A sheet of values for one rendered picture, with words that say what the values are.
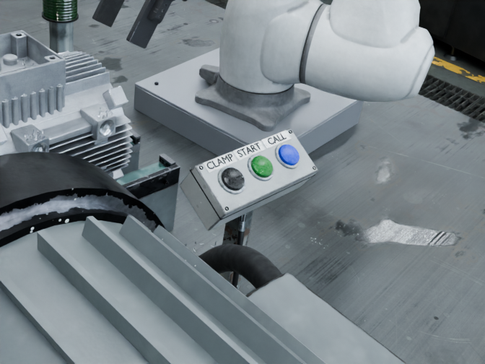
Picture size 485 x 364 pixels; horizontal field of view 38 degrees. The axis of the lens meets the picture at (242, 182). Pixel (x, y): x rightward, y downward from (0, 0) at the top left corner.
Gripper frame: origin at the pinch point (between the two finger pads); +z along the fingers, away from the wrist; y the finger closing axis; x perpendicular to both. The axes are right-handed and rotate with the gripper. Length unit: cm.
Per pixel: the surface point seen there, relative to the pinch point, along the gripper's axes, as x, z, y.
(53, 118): -3.1, 16.1, -0.2
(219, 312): -40, 6, 56
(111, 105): 3.9, 11.9, 0.8
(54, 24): 17.9, 9.5, -35.1
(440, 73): 306, -41, -96
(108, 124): 2.3, 13.8, 3.5
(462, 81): 308, -42, -83
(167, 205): 24.4, 24.5, 1.0
